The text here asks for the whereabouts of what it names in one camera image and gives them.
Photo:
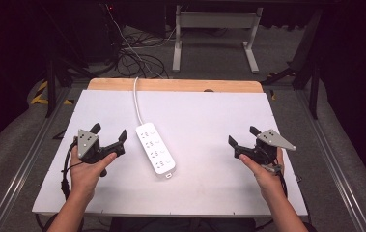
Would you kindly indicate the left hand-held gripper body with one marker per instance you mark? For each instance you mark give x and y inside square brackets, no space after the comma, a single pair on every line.
[87,143]

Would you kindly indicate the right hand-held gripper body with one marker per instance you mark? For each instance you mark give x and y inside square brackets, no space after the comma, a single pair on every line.
[272,138]

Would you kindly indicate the white power strip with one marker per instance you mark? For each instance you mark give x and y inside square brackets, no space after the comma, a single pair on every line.
[155,151]

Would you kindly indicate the person's left hand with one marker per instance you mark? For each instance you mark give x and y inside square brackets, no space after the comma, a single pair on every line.
[85,177]

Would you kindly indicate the person's right hand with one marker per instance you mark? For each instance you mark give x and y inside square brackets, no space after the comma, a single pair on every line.
[267,179]

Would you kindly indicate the black tripod stand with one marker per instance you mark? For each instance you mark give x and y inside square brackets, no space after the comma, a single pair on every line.
[51,90]

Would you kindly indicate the black angled stand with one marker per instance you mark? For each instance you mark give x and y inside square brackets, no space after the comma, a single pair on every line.
[314,96]

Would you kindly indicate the yellow black hazard tape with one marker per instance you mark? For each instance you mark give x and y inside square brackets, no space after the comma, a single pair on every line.
[40,93]

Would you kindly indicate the black equipment case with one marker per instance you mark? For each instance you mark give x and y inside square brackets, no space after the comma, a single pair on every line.
[101,32]

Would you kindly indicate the aluminium floor rail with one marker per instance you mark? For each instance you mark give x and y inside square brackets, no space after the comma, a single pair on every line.
[330,161]
[29,161]

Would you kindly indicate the white metal desk frame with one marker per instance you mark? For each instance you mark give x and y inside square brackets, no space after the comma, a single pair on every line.
[216,20]

